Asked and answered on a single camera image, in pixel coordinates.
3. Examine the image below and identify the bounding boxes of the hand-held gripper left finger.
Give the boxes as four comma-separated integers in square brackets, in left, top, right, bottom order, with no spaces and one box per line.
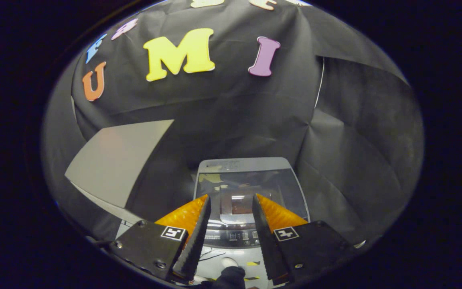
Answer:
[108,195,212,283]

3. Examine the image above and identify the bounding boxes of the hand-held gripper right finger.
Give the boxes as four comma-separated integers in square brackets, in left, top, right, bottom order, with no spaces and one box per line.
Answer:
[252,193,356,283]

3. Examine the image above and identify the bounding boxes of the grey washing machine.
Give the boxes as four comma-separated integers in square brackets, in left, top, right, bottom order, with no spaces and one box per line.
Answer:
[193,157,312,287]

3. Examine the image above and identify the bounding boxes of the person's dark clothing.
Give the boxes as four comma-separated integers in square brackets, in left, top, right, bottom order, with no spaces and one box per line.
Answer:
[209,266,247,289]

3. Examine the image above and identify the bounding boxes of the grey cabinet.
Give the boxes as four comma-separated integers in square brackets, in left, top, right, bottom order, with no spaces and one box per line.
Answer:
[65,119,175,239]

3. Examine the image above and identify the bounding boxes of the black backdrop cloth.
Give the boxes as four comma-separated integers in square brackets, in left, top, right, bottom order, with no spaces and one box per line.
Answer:
[42,0,424,246]

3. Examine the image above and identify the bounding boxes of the black floor cables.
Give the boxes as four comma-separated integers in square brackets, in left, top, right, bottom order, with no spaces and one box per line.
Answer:
[198,247,228,262]

